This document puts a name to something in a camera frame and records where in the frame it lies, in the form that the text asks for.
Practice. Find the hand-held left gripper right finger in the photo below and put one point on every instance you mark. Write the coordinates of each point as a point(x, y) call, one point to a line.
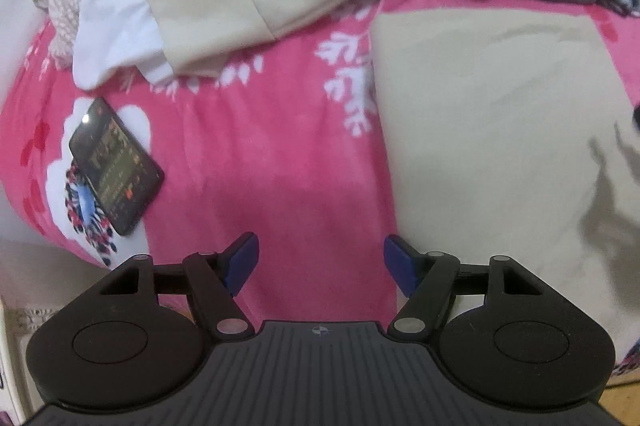
point(400, 266)

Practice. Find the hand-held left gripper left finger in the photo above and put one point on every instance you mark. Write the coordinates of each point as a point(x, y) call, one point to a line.
point(242, 263)

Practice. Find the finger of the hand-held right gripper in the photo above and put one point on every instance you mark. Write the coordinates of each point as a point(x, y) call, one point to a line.
point(637, 117)

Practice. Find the beige pants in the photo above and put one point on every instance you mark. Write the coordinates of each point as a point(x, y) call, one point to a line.
point(500, 156)

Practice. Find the pink floral bed sheet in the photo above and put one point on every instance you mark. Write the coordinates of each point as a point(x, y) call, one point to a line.
point(280, 146)

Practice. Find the black smartphone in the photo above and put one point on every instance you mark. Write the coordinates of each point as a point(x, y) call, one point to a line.
point(117, 161)

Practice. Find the white mattress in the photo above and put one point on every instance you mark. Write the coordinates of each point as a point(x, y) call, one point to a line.
point(35, 271)

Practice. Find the white garment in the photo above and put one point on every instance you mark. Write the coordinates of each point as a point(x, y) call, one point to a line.
point(115, 31)

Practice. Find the pink knitted cloth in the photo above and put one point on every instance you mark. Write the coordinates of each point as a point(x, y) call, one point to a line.
point(62, 11)

